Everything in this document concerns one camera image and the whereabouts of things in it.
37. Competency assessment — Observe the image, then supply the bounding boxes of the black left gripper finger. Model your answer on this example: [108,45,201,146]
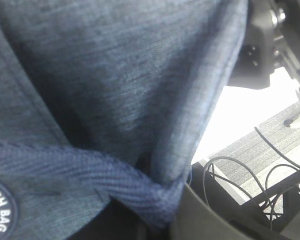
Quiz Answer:
[172,186,300,240]

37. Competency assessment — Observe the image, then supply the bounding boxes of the thin black floor cables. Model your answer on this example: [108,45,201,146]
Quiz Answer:
[202,126,300,231]

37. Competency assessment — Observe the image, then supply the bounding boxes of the navy blue lunch bag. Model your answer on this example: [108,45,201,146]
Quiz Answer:
[0,0,249,240]

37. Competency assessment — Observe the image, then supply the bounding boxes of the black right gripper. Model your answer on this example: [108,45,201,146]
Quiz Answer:
[228,0,300,101]

